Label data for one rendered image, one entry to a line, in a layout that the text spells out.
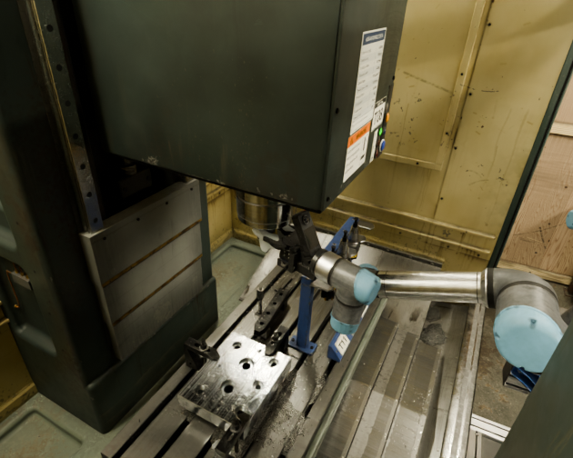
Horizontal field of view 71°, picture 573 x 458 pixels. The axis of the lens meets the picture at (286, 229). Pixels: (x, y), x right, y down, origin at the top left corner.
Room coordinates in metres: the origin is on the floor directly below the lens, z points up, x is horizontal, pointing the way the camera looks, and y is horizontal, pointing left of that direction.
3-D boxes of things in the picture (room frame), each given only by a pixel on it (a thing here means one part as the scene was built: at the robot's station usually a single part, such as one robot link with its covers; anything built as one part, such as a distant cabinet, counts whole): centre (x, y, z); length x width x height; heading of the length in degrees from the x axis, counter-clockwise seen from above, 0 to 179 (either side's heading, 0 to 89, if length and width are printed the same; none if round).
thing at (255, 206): (0.94, 0.06, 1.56); 0.16 x 0.16 x 0.12
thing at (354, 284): (0.76, -0.17, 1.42); 0.11 x 0.08 x 0.09; 52
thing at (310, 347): (1.03, -0.08, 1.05); 0.10 x 0.05 x 0.30; 64
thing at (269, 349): (0.96, 0.02, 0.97); 0.13 x 0.03 x 0.15; 154
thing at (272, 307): (1.16, 0.04, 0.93); 0.26 x 0.05 x 0.06; 159
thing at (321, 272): (0.81, -0.11, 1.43); 0.08 x 0.05 x 0.08; 142
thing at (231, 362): (0.82, 0.13, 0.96); 0.29 x 0.23 x 0.05; 154
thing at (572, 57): (1.56, -0.99, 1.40); 0.04 x 0.04 x 1.20; 64
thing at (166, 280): (1.13, 0.45, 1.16); 0.48 x 0.05 x 0.51; 154
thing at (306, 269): (0.86, -0.05, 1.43); 0.12 x 0.08 x 0.09; 52
